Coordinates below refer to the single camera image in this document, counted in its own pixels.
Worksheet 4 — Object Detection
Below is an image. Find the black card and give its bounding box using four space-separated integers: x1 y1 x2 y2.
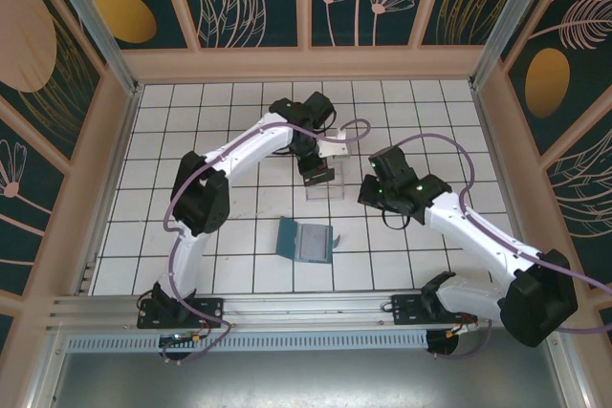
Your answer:
301 163 334 188

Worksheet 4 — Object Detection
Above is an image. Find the clear acrylic card stand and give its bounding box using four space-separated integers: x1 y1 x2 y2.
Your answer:
303 138 348 203

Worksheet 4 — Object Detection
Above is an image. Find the grey card pink print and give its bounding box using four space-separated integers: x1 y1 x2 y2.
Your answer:
298 225 332 260

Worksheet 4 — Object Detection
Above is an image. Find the teal card holder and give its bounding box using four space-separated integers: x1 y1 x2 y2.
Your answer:
274 215 343 265

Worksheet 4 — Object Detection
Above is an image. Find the grey metal sheet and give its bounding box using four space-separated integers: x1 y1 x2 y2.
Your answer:
45 326 570 408

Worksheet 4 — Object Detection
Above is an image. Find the small circuit board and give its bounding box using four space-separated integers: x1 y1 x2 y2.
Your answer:
159 331 202 348

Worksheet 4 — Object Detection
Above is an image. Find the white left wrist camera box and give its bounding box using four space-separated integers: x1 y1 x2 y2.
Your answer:
317 126 353 159

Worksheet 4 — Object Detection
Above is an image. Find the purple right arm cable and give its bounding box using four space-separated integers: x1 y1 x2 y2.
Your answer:
394 133 612 361

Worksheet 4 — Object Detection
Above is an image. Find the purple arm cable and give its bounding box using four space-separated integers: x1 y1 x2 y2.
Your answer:
394 133 612 361
162 118 372 366

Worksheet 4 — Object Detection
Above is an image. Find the aluminium side rail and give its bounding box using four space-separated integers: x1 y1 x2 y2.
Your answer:
470 85 536 288
71 84 145 295

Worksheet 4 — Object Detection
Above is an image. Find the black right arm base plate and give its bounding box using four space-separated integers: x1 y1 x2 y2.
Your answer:
390 293 479 327

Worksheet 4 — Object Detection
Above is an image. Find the aluminium mounting rail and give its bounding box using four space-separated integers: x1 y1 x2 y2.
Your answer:
47 287 568 333

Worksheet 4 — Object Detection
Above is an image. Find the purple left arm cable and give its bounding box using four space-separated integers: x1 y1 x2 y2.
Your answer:
162 118 372 366

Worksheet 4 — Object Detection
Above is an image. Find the grey slotted cable duct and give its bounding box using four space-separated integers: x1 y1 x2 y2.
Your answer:
66 333 430 353

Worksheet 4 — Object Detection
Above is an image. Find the aluminium corner post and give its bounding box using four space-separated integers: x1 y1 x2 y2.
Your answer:
470 0 568 90
39 0 145 94

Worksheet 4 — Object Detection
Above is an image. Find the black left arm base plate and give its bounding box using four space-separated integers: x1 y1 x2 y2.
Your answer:
137 296 226 331

